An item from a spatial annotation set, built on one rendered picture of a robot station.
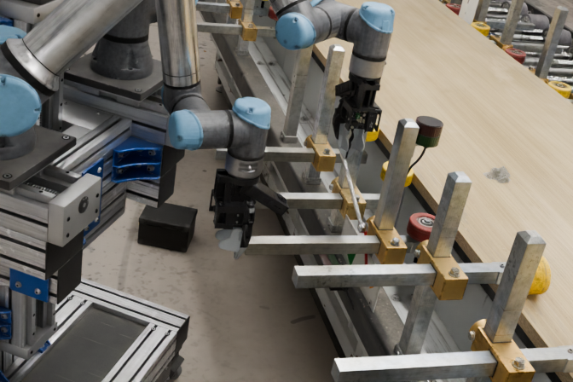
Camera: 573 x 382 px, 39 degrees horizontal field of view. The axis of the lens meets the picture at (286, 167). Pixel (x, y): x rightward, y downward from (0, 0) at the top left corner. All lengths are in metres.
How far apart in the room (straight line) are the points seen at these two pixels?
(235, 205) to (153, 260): 1.52
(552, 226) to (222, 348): 1.24
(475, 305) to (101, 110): 1.00
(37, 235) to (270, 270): 1.69
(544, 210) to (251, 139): 0.83
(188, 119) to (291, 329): 1.50
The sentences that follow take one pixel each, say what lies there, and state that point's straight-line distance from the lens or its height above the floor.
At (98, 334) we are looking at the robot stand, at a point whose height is 0.21.
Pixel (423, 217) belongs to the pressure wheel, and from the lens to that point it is 1.88.
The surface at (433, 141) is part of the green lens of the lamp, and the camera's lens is 1.77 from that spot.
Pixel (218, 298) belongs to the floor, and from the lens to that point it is 2.99.
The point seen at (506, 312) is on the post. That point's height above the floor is 1.03.
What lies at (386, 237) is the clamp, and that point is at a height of 0.87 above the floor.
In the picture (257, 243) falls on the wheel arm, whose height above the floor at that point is 0.86.
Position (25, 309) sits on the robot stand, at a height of 0.48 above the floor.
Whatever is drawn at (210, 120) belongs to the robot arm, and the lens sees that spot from 1.54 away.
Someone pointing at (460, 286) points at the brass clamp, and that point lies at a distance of 1.59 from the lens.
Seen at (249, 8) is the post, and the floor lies 0.89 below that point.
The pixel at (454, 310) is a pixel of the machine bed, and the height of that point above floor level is 0.68.
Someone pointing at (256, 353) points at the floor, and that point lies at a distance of 2.78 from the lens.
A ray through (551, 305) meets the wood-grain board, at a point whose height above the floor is 0.90.
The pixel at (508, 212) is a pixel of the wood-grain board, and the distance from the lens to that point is 2.02.
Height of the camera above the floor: 1.80
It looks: 27 degrees down
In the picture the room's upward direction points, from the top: 10 degrees clockwise
